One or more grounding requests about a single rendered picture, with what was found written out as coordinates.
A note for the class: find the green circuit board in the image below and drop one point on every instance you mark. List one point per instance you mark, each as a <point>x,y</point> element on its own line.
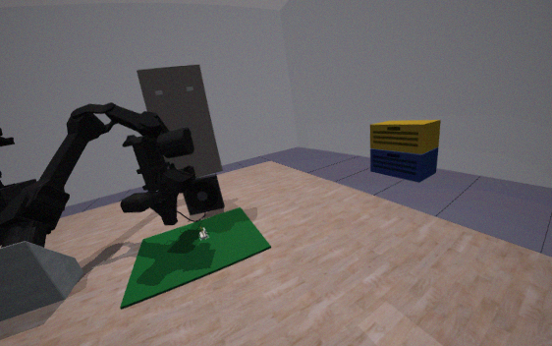
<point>187,253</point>

